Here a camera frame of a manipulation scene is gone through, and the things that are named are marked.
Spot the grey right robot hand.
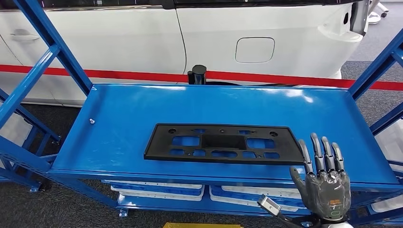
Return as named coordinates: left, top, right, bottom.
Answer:
left=289, top=133, right=352, bottom=221

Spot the black plastic plate bracket part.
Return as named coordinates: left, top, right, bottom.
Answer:
left=144, top=123, right=305, bottom=166

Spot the blue steel shelf rack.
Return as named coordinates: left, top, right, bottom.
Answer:
left=0, top=0, right=403, bottom=227

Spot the white rack side panel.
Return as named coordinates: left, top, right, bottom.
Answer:
left=375, top=125, right=403, bottom=155

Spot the yellow floor tape square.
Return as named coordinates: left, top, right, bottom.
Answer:
left=162, top=222, right=245, bottom=228

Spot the white car fuel flap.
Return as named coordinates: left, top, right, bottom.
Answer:
left=235, top=37, right=276, bottom=64

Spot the white stand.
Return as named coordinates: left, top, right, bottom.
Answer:
left=366, top=0, right=390, bottom=26

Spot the red barrier belt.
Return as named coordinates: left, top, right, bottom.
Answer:
left=0, top=64, right=403, bottom=92

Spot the white car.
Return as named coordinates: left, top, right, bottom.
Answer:
left=0, top=0, right=371, bottom=108

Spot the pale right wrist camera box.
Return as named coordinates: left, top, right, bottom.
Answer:
left=257, top=194, right=282, bottom=217

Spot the black stanchion post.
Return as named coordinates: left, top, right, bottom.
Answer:
left=187, top=65, right=208, bottom=86

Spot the white car door handle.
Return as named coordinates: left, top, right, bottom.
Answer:
left=11, top=28, right=40, bottom=42

